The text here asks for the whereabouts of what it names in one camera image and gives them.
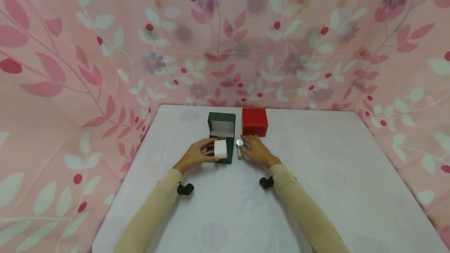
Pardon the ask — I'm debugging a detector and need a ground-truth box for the person's left hand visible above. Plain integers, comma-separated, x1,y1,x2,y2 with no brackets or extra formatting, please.
172,138,220,175

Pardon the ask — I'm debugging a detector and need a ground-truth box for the white watch cushion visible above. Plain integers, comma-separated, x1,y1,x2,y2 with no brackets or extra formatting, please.
214,139,228,159

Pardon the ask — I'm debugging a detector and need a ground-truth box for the person's right forearm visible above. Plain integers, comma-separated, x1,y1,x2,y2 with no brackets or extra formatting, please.
269,163,351,253

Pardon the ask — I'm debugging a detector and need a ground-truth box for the open dark green watch box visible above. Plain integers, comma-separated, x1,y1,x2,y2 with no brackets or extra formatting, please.
207,112,236,164

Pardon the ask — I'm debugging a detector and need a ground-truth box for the person's left forearm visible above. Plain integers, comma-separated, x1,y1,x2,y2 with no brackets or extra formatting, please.
113,168,183,253

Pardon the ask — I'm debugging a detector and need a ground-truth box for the person's right hand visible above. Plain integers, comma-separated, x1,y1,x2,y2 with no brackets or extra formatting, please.
240,134,282,169

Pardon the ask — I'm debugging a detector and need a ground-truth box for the red square box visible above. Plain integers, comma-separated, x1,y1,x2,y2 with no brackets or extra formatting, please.
241,107,269,137

